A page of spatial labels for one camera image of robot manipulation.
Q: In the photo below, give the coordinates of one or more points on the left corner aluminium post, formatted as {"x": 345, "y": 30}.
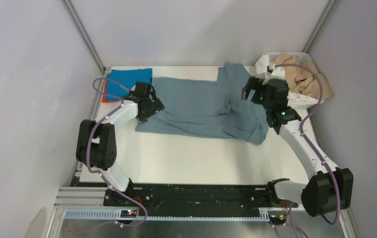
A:
{"x": 77, "y": 22}

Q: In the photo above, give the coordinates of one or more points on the right controller board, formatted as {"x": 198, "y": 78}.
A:
{"x": 278, "y": 220}

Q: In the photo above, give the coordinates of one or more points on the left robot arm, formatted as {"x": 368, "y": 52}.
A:
{"x": 97, "y": 143}

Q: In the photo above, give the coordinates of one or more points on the left controller board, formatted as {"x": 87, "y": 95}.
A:
{"x": 128, "y": 213}

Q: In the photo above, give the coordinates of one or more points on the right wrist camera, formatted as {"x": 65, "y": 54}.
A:
{"x": 274, "y": 72}

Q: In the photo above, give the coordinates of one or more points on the folded blue t-shirt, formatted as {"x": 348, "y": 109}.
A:
{"x": 126, "y": 78}

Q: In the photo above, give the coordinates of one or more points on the corner aluminium post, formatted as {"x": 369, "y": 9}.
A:
{"x": 77, "y": 22}
{"x": 320, "y": 23}

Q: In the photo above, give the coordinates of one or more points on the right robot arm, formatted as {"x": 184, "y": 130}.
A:
{"x": 329, "y": 188}

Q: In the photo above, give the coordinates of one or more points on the grey-blue t-shirt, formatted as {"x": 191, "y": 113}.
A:
{"x": 209, "y": 109}

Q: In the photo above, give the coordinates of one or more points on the controller board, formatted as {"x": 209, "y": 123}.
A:
{"x": 278, "y": 220}
{"x": 128, "y": 213}

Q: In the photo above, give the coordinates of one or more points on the white laundry basket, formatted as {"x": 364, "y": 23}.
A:
{"x": 302, "y": 78}

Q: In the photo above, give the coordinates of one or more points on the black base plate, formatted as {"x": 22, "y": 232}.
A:
{"x": 196, "y": 200}

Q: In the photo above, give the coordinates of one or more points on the beige crumpled t-shirt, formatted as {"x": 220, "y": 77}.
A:
{"x": 303, "y": 77}

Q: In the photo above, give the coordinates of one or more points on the right corner aluminium post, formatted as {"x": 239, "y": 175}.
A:
{"x": 320, "y": 23}

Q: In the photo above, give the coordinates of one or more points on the aluminium frame rail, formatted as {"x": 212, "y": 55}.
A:
{"x": 87, "y": 203}

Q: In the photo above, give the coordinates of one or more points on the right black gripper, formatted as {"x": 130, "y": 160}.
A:
{"x": 257, "y": 84}

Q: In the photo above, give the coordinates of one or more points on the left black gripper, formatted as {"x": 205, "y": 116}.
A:
{"x": 156, "y": 106}

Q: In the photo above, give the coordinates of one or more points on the folded orange t-shirt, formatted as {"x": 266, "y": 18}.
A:
{"x": 104, "y": 98}

